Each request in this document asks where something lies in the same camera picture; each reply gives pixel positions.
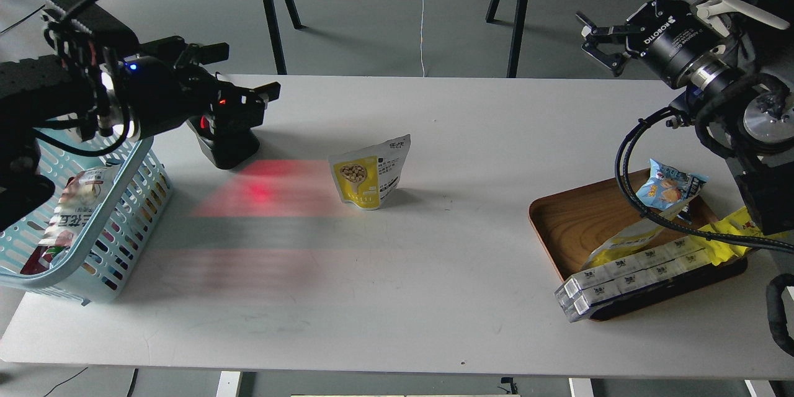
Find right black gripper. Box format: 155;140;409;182
576;0;738;90

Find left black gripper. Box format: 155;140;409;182
119;36;281;140

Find yellow white snack pouch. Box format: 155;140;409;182
328;134;411;210

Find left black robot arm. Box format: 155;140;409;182
1;0;281;230

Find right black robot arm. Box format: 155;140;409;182
576;0;792;254

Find light blue plastic basket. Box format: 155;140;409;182
1;138;171;305

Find red white snack bag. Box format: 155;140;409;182
20;164;121;275

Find yellow cartoon snack bag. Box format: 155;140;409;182
689;206;761;266

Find white boxed snack pack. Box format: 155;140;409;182
555;238;711;323

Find black barcode scanner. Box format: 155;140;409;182
187;115;260;170

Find black trestle table legs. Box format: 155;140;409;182
205;0;538;78

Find blue chip bag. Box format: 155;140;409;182
637;159;710;210

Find brown wooden tray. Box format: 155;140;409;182
529;180;747;321

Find yellow white flat pouch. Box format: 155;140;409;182
580;217;666;270

